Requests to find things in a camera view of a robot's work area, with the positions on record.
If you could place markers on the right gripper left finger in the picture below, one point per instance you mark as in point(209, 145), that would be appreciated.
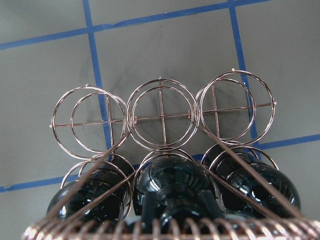
point(151, 208)

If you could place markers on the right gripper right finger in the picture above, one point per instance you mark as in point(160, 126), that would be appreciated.
point(208, 202)

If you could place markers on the dark green wine bottle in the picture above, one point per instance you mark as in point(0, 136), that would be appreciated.
point(177, 182)

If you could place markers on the dark bottle in basket end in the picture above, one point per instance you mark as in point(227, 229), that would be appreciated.
point(225, 167)

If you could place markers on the dark bottle in basket corner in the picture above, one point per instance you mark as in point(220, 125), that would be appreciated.
point(115, 206)

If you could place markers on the copper wire wine basket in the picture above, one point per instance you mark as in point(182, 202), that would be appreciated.
point(162, 116)

